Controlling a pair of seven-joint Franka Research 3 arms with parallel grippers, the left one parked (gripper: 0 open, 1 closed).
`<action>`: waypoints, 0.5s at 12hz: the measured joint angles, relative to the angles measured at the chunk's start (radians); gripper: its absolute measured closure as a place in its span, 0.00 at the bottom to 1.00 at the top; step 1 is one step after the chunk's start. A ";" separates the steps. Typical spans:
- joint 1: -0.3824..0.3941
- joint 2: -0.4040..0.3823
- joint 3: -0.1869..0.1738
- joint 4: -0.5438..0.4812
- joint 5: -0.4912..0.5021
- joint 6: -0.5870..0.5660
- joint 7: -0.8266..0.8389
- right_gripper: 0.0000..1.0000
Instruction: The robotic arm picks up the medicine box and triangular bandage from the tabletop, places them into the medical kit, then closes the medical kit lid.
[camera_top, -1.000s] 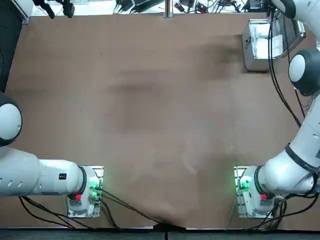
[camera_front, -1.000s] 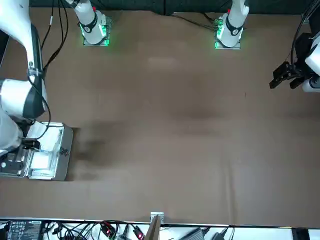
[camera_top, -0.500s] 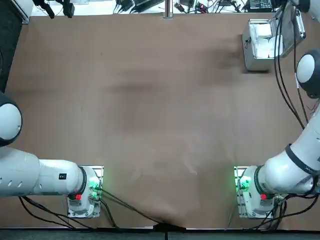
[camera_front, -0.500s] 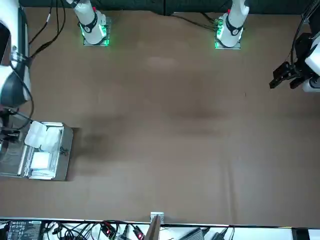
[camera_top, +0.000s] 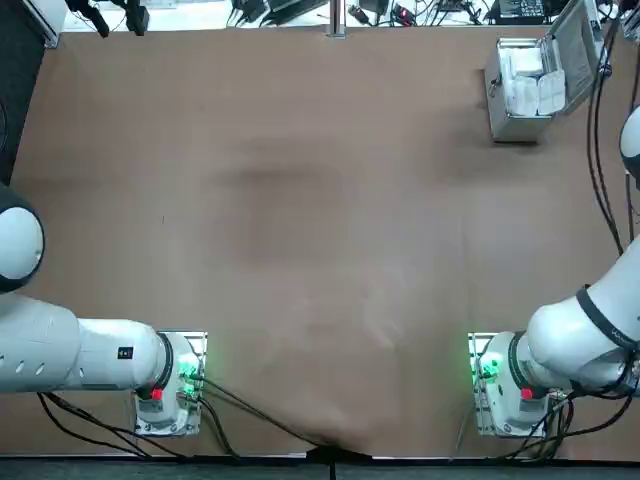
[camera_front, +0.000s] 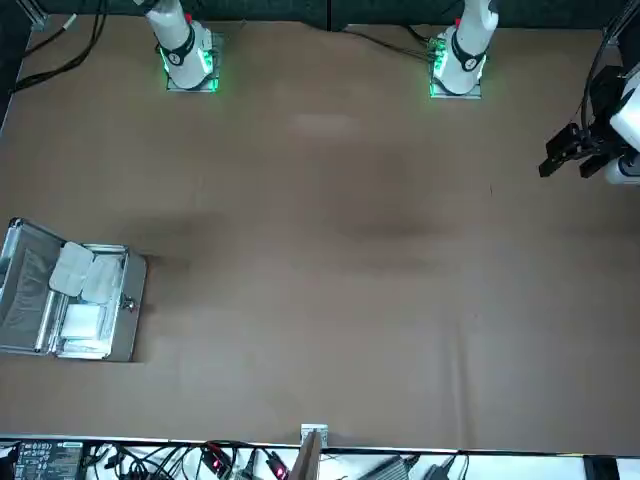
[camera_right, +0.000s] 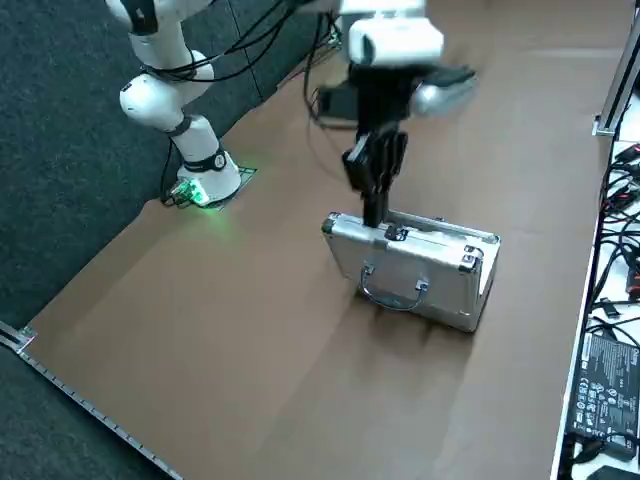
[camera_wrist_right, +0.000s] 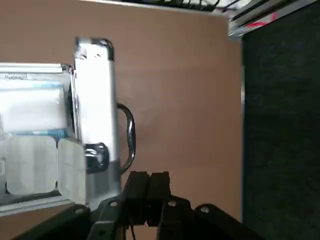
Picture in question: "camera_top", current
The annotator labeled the small black power adapter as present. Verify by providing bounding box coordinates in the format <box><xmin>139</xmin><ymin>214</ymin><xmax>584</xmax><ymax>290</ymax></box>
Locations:
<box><xmin>230</xmin><ymin>0</ymin><xmax>267</xmax><ymax>25</ymax></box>

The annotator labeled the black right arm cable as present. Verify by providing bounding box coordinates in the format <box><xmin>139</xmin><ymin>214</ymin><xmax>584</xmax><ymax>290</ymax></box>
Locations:
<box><xmin>587</xmin><ymin>0</ymin><xmax>640</xmax><ymax>256</ymax></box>

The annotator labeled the grey power adapter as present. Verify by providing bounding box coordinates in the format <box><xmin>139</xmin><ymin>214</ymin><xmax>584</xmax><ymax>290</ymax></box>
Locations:
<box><xmin>264</xmin><ymin>0</ymin><xmax>329</xmax><ymax>15</ymax></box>

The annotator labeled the aluminium medical kit case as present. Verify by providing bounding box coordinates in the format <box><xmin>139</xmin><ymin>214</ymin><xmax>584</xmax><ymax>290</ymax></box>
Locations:
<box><xmin>483</xmin><ymin>0</ymin><xmax>607</xmax><ymax>145</ymax></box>

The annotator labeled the black clamp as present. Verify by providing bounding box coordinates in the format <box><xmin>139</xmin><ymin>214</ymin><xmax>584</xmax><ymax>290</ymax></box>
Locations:
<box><xmin>124</xmin><ymin>0</ymin><xmax>151</xmax><ymax>37</ymax></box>
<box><xmin>69</xmin><ymin>0</ymin><xmax>110</xmax><ymax>39</ymax></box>

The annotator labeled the silver camera post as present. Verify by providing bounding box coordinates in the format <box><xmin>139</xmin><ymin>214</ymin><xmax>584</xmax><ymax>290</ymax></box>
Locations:
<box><xmin>325</xmin><ymin>0</ymin><xmax>348</xmax><ymax>39</ymax></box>

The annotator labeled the black labelled power adapter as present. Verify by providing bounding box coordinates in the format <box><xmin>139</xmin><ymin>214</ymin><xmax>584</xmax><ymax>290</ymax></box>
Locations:
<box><xmin>492</xmin><ymin>0</ymin><xmax>556</xmax><ymax>24</ymax></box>

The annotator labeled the silver aluminium frame profile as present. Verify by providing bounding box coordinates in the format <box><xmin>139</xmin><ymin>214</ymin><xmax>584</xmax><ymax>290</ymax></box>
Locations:
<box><xmin>30</xmin><ymin>0</ymin><xmax>67</xmax><ymax>50</ymax></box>

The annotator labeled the black cable tangle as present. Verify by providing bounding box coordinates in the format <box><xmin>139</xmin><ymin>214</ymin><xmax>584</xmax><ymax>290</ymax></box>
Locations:
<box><xmin>419</xmin><ymin>0</ymin><xmax>494</xmax><ymax>25</ymax></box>

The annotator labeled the black floor cable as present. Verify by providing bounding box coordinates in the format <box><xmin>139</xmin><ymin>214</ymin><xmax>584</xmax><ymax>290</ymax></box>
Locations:
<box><xmin>37</xmin><ymin>392</ymin><xmax>241</xmax><ymax>459</ymax></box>
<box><xmin>499</xmin><ymin>387</ymin><xmax>640</xmax><ymax>459</ymax></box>
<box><xmin>192</xmin><ymin>372</ymin><xmax>336</xmax><ymax>449</ymax></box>

